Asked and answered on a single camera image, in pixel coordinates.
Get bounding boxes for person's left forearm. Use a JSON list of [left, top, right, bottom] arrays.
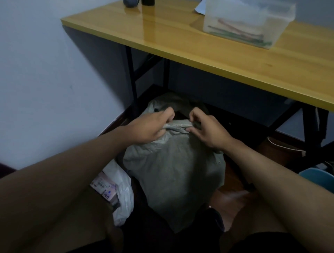
[[0, 128, 136, 253]]

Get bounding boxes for cardboard boxes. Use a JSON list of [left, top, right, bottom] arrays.
[[90, 172, 120, 212]]

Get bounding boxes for yellow wooden desk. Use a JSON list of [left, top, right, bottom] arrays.
[[61, 0, 334, 112]]

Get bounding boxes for white cable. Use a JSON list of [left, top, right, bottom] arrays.
[[267, 136, 306, 153]]

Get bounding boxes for black shorts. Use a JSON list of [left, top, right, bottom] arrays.
[[70, 203, 311, 253]]

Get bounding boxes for blue plastic bucket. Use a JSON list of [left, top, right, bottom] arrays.
[[299, 168, 334, 194]]

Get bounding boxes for black metal desk leg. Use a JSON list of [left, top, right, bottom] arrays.
[[125, 46, 170, 120], [266, 101, 334, 172]]

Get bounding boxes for bundle of coloured strings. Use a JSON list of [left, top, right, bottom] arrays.
[[207, 18, 272, 48]]

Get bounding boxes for clear plastic box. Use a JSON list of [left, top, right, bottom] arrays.
[[203, 0, 297, 50]]

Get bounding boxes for person's left hand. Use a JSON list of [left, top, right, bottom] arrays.
[[125, 106, 176, 146]]

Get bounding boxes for white tissue sheet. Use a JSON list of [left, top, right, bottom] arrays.
[[194, 0, 208, 15]]

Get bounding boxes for white bag with red print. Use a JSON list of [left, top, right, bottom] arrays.
[[102, 159, 135, 227]]

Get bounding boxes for person's right leg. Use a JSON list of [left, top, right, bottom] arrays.
[[208, 190, 290, 253]]

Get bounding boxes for grey woven sack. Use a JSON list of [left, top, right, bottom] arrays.
[[122, 92, 226, 234]]

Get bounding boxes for dark brown wooden door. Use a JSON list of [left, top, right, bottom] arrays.
[[0, 163, 17, 179]]

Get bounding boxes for person's leg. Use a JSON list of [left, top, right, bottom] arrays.
[[208, 190, 290, 253], [15, 186, 123, 253]]

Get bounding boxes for person's right forearm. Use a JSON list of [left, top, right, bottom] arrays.
[[224, 140, 334, 253]]

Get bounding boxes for person's right hand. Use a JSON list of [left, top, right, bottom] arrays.
[[185, 107, 234, 153]]

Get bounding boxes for person's left leg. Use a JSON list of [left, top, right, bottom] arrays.
[[15, 186, 123, 253]]

